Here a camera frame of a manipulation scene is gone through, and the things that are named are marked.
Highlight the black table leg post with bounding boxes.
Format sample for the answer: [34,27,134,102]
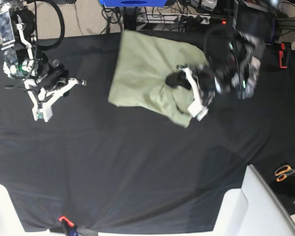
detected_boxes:
[122,7,140,31]

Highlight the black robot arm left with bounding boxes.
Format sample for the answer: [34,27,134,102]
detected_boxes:
[165,0,280,107]

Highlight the white foam block right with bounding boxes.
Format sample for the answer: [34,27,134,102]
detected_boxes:
[212,165,295,236]

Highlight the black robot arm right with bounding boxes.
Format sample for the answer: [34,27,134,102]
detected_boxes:
[0,0,86,101]

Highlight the red clamp right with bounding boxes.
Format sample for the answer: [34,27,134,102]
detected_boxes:
[279,42,288,69]

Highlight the orange handled scissors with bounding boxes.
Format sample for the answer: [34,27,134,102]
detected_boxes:
[274,165,295,182]

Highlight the green T-shirt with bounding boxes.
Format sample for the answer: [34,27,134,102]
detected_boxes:
[108,30,207,128]

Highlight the white power strip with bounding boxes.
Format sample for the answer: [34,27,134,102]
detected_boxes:
[137,12,211,25]

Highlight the blue box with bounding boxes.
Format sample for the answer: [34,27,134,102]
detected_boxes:
[99,0,167,7]

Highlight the white foam block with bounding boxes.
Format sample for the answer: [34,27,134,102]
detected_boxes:
[212,165,295,236]
[0,184,50,236]

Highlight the white foam block left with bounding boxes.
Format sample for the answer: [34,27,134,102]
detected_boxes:
[0,184,50,236]

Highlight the black table cloth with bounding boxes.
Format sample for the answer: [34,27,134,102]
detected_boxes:
[0,33,295,234]

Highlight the red clamp bottom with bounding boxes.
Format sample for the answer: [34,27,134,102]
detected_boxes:
[58,215,75,228]

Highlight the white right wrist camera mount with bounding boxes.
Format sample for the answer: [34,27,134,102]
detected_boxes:
[24,77,78,122]

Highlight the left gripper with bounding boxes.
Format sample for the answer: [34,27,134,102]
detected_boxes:
[165,65,222,107]

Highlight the red clamp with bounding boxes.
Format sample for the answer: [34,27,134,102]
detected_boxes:
[279,42,288,69]
[58,215,75,228]

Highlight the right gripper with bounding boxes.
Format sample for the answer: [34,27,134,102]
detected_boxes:
[36,63,87,95]

